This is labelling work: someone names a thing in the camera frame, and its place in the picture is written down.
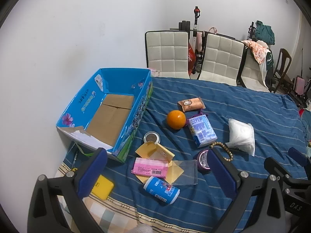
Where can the pink tissue pack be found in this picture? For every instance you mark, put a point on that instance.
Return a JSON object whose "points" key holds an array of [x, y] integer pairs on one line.
{"points": [[154, 72]]}

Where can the green garment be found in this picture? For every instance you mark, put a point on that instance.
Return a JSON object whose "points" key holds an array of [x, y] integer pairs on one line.
{"points": [[264, 32]]}

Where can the blue tissue pack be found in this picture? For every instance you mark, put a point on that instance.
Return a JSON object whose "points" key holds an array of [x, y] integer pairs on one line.
{"points": [[203, 131]]}

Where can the cream chair under clothes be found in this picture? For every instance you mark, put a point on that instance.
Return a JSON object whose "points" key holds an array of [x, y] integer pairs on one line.
{"points": [[251, 72]]}

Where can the small round silver tin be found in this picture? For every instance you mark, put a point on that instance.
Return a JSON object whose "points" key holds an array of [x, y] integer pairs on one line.
{"points": [[151, 137]]}

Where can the white plastic bag pack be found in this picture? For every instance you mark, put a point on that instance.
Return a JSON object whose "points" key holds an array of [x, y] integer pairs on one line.
{"points": [[241, 136]]}

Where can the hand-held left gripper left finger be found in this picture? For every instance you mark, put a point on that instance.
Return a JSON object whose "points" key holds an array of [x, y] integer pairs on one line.
{"points": [[90, 174]]}

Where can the blue cardboard box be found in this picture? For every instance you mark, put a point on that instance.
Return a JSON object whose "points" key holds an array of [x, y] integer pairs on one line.
{"points": [[138, 111]]}

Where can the pink packet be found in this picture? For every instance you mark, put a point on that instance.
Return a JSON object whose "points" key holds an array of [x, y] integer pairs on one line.
{"points": [[149, 167]]}

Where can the clear plastic bag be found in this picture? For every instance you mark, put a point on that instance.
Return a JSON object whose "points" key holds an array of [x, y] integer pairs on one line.
{"points": [[188, 174]]}

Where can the pen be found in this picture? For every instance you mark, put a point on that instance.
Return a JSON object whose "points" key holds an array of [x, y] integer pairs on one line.
{"points": [[75, 159]]}

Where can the orange snack packet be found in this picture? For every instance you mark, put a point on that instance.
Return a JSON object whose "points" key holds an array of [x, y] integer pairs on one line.
{"points": [[192, 103]]}

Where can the green white jacket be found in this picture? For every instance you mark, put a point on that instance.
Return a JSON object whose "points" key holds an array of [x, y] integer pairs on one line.
{"points": [[267, 63]]}

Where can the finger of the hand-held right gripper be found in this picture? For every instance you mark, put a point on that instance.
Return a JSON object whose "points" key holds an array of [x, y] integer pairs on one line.
{"points": [[274, 166], [297, 155]]}

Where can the purple round tin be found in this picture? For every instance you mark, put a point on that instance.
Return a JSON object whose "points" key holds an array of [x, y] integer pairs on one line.
{"points": [[203, 161]]}

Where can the black barbell weights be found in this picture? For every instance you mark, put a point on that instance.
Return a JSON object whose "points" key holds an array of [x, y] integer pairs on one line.
{"points": [[183, 25]]}

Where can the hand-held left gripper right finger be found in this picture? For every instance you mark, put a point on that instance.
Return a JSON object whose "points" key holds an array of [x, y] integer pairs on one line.
{"points": [[222, 174]]}

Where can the red bag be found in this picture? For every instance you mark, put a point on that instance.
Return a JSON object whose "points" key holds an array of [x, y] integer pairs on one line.
{"points": [[191, 55]]}

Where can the orange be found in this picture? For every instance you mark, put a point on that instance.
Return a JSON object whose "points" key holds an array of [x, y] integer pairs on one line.
{"points": [[176, 119]]}

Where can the blue white wipes canister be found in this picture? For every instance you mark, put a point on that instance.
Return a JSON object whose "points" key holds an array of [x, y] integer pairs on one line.
{"points": [[161, 190]]}

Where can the cream quilted chair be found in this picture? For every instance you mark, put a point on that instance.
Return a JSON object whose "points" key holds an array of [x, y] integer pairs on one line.
{"points": [[167, 51], [222, 58]]}

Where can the yellow flat case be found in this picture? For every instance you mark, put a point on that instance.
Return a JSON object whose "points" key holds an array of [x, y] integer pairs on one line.
{"points": [[103, 188]]}

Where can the open yellow paper box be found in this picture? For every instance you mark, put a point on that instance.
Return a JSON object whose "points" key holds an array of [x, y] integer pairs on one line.
{"points": [[158, 151]]}

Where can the pink suitcase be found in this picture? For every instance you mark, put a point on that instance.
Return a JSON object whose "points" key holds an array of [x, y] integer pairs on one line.
{"points": [[299, 85]]}

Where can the yellow paper envelope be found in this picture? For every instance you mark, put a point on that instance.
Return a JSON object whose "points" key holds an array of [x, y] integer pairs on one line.
{"points": [[176, 172]]}

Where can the orange floral cloth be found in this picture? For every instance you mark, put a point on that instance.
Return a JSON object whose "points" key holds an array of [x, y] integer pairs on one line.
{"points": [[257, 49]]}

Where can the dark wooden chair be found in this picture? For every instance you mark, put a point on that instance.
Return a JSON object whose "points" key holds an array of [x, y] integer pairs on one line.
{"points": [[283, 63]]}

